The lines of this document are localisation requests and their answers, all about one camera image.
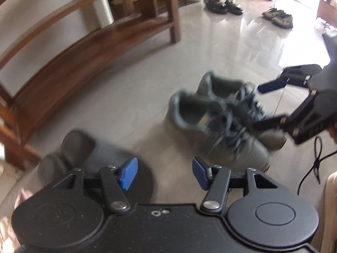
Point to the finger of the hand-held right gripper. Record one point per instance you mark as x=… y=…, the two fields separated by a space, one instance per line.
x=273 y=84
x=271 y=123

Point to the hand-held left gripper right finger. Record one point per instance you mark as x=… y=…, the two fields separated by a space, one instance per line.
x=198 y=172

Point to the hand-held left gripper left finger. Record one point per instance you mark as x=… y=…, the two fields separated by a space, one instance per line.
x=129 y=172

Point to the grey lace-up sneaker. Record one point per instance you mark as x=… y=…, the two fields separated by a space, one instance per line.
x=189 y=126
x=218 y=87

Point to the pink fuzzy slipper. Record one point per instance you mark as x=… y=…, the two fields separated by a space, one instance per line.
x=22 y=197

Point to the wooden shoe rack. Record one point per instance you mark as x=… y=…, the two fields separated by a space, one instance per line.
x=79 y=58

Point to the person's leg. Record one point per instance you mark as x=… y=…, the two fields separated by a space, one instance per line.
x=330 y=210

